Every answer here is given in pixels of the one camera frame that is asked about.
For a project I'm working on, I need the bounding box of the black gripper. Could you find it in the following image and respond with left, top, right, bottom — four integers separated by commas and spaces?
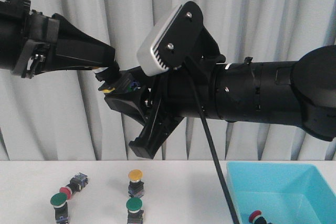
1, 0, 116, 78
103, 28, 225, 159

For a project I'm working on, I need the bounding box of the yellow push button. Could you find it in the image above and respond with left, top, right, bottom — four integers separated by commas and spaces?
93, 61, 140, 93
128, 169, 144, 198

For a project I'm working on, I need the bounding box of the red push button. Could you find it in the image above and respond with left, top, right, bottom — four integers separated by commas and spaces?
59, 173, 89, 200
248, 210, 272, 224

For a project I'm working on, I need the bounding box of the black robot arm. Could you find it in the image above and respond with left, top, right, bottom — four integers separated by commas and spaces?
129, 28, 335, 158

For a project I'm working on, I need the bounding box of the blue plastic box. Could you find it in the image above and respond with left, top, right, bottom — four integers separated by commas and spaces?
226, 162, 335, 223

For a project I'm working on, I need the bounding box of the grey pleated curtain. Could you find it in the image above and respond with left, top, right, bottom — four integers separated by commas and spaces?
1, 0, 335, 161

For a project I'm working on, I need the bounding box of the lying red push button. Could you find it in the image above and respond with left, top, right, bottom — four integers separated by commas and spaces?
59, 173, 89, 200

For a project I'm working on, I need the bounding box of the green push button right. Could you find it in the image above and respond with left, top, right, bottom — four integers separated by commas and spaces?
126, 197, 144, 224

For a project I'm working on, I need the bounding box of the green push button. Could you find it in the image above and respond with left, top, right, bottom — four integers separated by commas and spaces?
50, 193, 69, 224
126, 197, 144, 224

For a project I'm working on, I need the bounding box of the green push button left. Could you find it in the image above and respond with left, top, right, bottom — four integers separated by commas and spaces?
50, 193, 69, 224

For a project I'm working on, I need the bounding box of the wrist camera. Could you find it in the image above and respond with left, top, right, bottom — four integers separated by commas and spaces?
136, 1, 203, 76

